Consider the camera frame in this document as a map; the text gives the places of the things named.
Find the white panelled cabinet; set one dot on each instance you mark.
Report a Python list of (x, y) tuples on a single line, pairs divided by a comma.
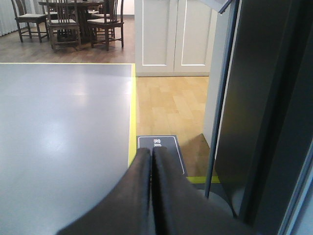
[(173, 37)]

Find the dark floor sign sticker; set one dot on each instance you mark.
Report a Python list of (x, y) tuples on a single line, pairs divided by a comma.
[(169, 141)]

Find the dark wooden dining chair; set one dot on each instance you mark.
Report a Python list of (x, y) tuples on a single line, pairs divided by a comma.
[(22, 16)]

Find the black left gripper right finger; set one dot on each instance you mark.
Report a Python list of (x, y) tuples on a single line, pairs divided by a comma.
[(180, 209)]

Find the dark wooden dining table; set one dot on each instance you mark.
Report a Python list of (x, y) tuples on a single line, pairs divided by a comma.
[(83, 15)]

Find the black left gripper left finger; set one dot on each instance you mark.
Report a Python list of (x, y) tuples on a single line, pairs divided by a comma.
[(124, 211)]

